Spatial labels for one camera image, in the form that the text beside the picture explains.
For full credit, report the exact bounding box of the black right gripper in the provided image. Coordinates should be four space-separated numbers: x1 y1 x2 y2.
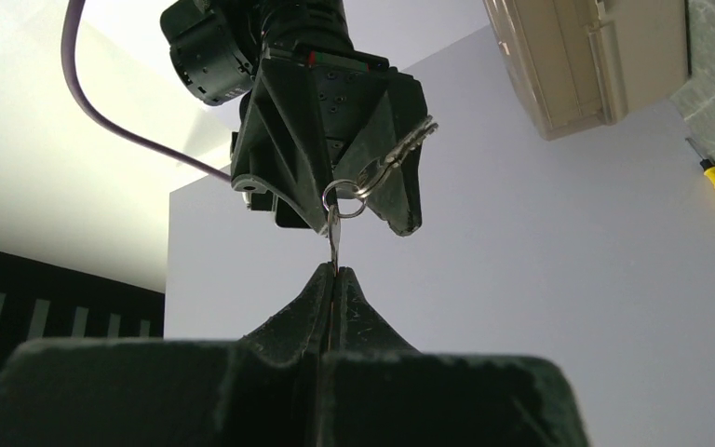
231 48 429 237

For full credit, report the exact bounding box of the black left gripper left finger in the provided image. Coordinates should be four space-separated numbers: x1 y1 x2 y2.
0 263 335 446

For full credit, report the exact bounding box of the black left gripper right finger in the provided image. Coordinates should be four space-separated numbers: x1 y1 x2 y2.
323 267 589 446

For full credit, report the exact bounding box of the small silver key pair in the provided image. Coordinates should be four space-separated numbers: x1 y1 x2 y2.
321 115 438 276

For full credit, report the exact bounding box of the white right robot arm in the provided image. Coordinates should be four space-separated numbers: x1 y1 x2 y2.
160 1 428 234

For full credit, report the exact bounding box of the brown translucent storage box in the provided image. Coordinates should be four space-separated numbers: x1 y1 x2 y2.
484 0 690 141

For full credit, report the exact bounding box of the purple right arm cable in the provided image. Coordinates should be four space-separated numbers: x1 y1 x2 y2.
60 0 234 185

